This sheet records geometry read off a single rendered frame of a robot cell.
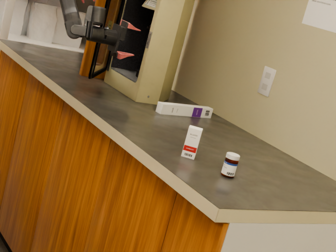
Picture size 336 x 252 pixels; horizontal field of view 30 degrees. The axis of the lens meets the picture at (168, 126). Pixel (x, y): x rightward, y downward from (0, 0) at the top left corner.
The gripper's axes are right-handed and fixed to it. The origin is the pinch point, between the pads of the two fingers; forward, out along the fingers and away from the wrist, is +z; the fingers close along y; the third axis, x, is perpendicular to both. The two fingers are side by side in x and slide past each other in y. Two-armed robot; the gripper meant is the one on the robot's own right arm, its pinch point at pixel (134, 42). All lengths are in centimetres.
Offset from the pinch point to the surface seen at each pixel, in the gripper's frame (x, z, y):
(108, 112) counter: -13.6, -10.8, -25.4
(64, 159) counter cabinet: 5, -14, -52
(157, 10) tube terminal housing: 9.6, 11.8, 13.3
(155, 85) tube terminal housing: 8.8, 19.9, -17.1
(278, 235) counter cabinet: -95, 6, -32
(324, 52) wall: -43, 55, 16
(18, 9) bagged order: 146, 2, -13
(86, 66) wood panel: 46, 5, -21
